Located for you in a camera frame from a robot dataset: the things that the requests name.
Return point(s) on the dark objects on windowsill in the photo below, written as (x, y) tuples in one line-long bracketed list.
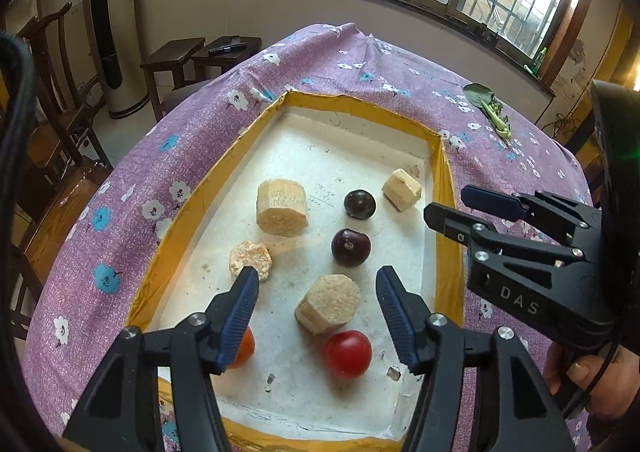
[(487, 30)]

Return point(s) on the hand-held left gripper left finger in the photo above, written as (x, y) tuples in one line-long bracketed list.
[(240, 317)]

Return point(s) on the black remote control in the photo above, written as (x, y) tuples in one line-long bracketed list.
[(227, 48)]

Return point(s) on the white standing air conditioner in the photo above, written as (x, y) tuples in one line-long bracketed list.
[(117, 96)]

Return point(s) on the red tomato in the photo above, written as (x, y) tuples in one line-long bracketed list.
[(347, 354)]

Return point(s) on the yellow cardboard tray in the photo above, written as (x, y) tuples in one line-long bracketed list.
[(310, 146)]

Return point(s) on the golden door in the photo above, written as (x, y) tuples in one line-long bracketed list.
[(622, 46)]

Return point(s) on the green bottle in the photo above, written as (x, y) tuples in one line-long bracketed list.
[(541, 57)]

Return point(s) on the person's right hand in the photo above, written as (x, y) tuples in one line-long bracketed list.
[(625, 382)]

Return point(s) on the dark purple plum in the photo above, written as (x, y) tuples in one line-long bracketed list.
[(351, 246), (359, 204)]

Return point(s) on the orange tomato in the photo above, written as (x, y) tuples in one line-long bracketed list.
[(245, 347)]

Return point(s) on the wooden chair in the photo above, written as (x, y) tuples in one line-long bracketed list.
[(55, 217), (50, 46)]

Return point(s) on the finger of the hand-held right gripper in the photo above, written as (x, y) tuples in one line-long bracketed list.
[(487, 199), (450, 222)]

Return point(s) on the purple floral tablecloth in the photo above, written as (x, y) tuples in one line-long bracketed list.
[(325, 61)]

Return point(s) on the green bok choy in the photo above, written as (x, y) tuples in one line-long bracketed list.
[(492, 111)]

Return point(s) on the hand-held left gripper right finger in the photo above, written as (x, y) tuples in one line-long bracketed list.
[(397, 317)]

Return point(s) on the dark wooden stool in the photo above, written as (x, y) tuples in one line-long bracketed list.
[(172, 59), (225, 59)]

